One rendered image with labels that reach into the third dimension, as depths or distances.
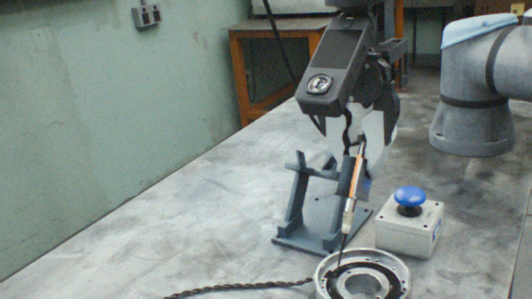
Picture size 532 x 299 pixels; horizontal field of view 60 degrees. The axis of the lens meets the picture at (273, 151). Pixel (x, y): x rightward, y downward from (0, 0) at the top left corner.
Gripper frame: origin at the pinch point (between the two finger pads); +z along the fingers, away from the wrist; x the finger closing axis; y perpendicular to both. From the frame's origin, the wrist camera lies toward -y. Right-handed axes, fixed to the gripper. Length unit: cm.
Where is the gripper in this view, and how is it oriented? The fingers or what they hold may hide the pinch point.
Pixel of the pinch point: (357, 169)
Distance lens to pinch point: 55.2
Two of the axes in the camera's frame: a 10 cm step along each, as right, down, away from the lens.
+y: 5.5, -4.0, 7.3
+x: -8.2, -1.4, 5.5
